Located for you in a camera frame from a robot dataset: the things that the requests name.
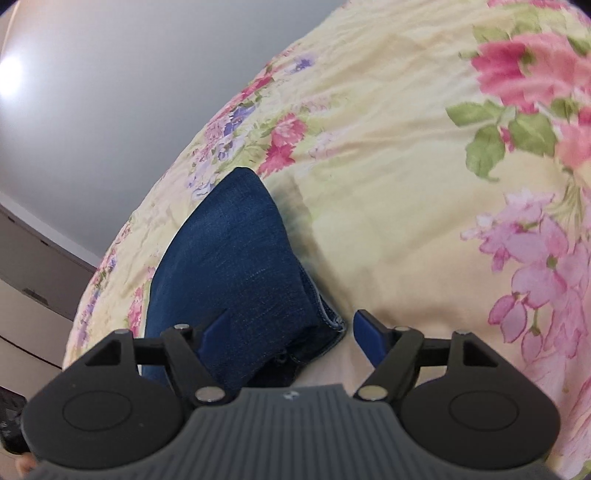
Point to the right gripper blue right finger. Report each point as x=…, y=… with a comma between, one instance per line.
x=377, y=341

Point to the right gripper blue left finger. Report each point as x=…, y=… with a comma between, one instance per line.
x=203, y=341

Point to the blue denim jeans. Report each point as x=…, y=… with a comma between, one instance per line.
x=233, y=253

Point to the beige wardrobe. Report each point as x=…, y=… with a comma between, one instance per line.
x=41, y=286

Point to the floral yellow quilt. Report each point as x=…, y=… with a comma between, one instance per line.
x=431, y=161

